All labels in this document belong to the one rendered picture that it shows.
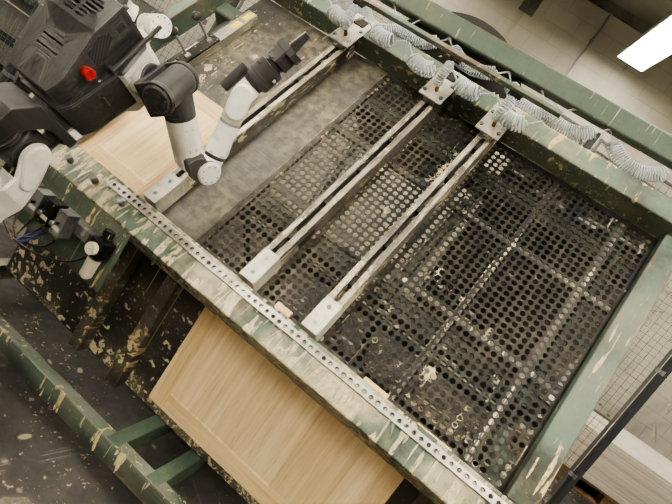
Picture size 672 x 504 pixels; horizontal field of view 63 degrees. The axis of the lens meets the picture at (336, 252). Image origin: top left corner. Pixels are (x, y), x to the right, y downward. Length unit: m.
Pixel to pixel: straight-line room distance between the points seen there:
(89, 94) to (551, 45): 6.08
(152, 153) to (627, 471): 4.81
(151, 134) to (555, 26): 5.71
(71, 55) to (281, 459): 1.39
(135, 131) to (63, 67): 0.68
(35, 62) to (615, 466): 5.23
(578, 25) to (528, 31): 0.54
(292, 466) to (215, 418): 0.33
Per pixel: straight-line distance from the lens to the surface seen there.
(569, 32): 7.22
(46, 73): 1.62
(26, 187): 1.72
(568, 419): 1.78
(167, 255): 1.84
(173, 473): 2.12
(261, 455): 2.05
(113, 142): 2.21
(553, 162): 2.21
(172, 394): 2.18
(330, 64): 2.34
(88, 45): 1.58
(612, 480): 5.74
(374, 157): 2.05
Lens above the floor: 1.46
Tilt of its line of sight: 11 degrees down
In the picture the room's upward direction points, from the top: 34 degrees clockwise
